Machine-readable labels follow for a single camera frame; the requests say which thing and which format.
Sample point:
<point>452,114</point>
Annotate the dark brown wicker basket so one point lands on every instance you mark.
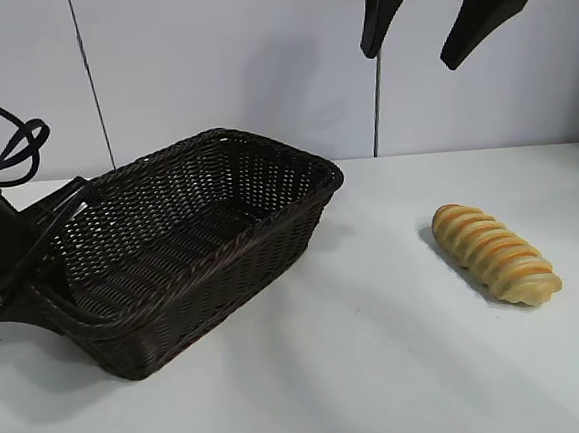
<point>191,244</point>

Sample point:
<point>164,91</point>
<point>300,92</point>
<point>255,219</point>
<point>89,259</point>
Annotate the long twisted bread loaf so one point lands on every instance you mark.
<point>493,253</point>

